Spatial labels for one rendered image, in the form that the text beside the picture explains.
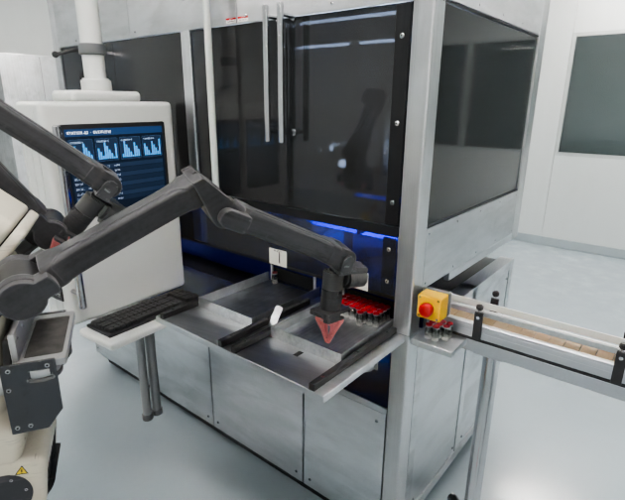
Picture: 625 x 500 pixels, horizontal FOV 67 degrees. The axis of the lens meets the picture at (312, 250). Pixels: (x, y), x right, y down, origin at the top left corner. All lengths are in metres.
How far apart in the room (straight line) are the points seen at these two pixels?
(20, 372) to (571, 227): 5.55
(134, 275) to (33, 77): 4.40
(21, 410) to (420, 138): 1.12
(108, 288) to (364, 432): 1.05
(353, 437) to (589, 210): 4.60
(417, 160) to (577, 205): 4.70
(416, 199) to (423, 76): 0.32
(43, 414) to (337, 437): 1.03
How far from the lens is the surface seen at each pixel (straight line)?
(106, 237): 0.94
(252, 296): 1.74
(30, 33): 6.68
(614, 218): 5.93
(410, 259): 1.39
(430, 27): 1.33
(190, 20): 1.95
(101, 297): 1.88
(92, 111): 1.78
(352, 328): 1.50
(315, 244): 1.14
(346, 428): 1.80
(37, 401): 1.19
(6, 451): 1.28
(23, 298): 0.95
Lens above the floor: 1.55
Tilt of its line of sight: 17 degrees down
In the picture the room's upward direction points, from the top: straight up
